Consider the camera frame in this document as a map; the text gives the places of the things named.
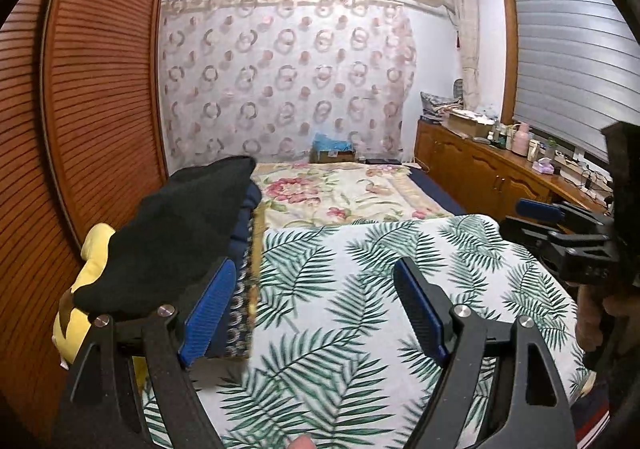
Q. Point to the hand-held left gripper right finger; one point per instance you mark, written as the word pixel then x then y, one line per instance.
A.
pixel 417 314

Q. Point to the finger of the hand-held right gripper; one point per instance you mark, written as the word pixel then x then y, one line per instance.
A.
pixel 525 229
pixel 540 210

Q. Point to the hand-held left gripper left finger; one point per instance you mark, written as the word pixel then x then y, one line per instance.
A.
pixel 210 314

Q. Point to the black printed t-shirt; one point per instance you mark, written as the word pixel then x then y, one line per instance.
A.
pixel 175 239

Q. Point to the person's right hand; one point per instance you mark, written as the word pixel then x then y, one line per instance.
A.
pixel 586 321

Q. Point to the person's left hand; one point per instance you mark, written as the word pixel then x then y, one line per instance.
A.
pixel 301 444

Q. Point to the patterned border folded cloth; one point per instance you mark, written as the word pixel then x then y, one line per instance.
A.
pixel 245 301

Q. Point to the pink tissue box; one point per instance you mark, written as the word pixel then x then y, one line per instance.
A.
pixel 544 166

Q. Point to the pink thermos bottle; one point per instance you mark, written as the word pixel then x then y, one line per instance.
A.
pixel 520 140

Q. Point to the leaf print bedsheet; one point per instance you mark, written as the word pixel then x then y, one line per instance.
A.
pixel 350 279

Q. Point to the wooden sideboard cabinet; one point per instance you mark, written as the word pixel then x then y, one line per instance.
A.
pixel 475 169

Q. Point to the navy mattress sheet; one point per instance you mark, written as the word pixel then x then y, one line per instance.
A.
pixel 440 194

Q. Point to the navy folded garment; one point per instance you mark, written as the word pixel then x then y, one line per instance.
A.
pixel 247 214

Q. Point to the open cardboard box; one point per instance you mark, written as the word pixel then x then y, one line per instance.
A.
pixel 470 127

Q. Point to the yellow plush toy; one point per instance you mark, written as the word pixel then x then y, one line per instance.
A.
pixel 85 279

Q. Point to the small grey fan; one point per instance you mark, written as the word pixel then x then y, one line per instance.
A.
pixel 457 89

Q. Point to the floral blanket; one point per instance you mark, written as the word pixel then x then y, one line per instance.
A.
pixel 330 194

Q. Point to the grey window blind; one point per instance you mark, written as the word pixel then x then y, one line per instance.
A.
pixel 570 54

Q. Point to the small cardboard box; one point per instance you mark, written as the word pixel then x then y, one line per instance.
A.
pixel 332 157

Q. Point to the beige tied curtain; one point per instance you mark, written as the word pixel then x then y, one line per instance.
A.
pixel 470 39

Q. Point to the blue cloth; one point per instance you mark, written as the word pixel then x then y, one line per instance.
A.
pixel 330 143

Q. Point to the navy red striped cloth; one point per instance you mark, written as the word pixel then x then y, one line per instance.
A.
pixel 595 424

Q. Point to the circle pattern sheer curtain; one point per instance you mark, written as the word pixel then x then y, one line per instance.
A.
pixel 285 79

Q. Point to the wooden louvred wardrobe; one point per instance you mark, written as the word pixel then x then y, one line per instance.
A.
pixel 75 104

